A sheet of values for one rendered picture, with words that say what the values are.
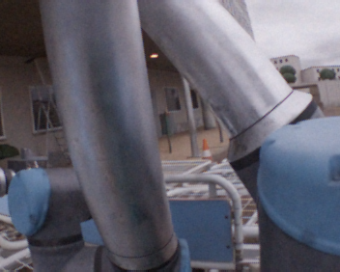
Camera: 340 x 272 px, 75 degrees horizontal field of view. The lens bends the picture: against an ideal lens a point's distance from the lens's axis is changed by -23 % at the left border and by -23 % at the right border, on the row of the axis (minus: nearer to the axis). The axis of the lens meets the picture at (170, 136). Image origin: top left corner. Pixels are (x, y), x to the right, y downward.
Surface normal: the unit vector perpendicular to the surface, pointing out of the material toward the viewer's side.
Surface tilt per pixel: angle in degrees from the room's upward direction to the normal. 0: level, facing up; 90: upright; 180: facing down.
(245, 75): 86
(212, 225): 90
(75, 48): 109
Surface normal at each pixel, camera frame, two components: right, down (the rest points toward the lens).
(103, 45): 0.45, 0.30
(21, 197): -0.48, -0.13
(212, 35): -0.07, -0.04
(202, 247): -0.44, 0.13
